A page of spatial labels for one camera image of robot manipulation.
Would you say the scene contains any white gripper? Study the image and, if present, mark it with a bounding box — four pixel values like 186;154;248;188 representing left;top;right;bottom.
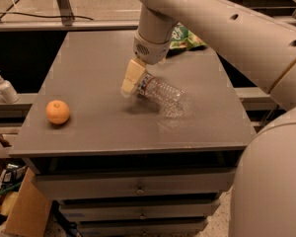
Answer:
120;32;170;98

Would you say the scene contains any clear plastic water bottle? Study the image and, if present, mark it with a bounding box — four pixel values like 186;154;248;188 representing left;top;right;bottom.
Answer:
137;73;185;117

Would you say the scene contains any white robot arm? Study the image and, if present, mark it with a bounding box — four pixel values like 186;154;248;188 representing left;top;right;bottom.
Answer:
121;0;296;237

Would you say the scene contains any white pump dispenser bottle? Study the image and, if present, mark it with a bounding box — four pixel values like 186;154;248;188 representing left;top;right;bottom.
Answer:
0;75;19;104

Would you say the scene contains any green snack bag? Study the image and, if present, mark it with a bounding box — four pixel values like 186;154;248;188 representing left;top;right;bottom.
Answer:
170;24;206;51

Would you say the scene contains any orange fruit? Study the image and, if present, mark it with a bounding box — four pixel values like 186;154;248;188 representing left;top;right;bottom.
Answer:
45;100;70;124

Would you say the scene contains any grey drawer cabinet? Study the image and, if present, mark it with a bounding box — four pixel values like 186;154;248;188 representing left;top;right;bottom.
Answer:
12;31;254;237

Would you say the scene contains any brown cardboard box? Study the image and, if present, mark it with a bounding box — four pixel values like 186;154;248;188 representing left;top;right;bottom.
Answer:
0;159;51;237

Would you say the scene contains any black cable on floor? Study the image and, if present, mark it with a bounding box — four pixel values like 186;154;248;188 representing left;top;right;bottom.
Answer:
0;11;95;22

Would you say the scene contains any metal frame railing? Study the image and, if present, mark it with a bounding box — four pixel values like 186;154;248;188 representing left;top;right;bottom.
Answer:
0;0;296;38

